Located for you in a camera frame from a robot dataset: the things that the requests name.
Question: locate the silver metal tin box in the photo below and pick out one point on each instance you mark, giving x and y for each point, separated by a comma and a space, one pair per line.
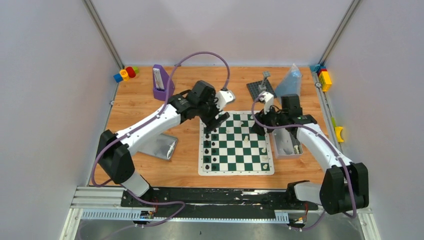
285, 146

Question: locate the green wooden block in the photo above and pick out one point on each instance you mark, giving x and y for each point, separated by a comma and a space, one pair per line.
136, 70

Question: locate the dark grey lego baseplate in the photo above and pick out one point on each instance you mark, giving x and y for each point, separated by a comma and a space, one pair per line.
257, 87

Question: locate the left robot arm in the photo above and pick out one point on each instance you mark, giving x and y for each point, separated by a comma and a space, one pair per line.
115, 150

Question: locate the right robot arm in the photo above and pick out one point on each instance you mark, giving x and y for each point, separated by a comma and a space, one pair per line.
345, 186

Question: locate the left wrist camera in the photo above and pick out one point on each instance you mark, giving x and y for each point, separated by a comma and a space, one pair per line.
224, 97

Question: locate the yellow curved block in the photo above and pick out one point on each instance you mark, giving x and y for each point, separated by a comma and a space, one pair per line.
338, 131

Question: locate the blue wooden block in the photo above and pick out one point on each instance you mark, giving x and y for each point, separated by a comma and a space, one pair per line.
118, 78

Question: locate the silver tin lid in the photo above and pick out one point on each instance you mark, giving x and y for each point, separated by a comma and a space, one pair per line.
161, 147

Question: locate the red wooden cylinder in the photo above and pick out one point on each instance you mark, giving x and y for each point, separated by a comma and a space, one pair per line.
131, 72

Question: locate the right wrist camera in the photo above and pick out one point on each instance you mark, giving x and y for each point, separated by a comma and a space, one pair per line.
267, 99

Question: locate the colourful lego brick stack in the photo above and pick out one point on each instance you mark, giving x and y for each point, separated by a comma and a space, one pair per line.
323, 76

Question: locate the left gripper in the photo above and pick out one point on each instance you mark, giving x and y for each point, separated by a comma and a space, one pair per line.
214, 117

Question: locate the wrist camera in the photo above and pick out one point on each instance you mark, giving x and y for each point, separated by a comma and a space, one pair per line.
267, 99
224, 97

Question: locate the yellow wooden cylinder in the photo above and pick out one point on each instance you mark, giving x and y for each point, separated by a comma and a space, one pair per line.
124, 75

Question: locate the grey lego tower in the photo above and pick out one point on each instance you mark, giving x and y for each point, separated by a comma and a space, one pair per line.
264, 81

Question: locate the purple metronome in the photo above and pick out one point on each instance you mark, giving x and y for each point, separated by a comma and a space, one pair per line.
162, 84

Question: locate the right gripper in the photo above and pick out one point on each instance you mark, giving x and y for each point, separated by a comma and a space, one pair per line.
262, 117

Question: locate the green white chess board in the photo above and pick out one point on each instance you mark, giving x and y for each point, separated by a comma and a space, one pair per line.
233, 149

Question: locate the blue plastic bag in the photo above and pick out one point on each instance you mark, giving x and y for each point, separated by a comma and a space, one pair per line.
290, 84

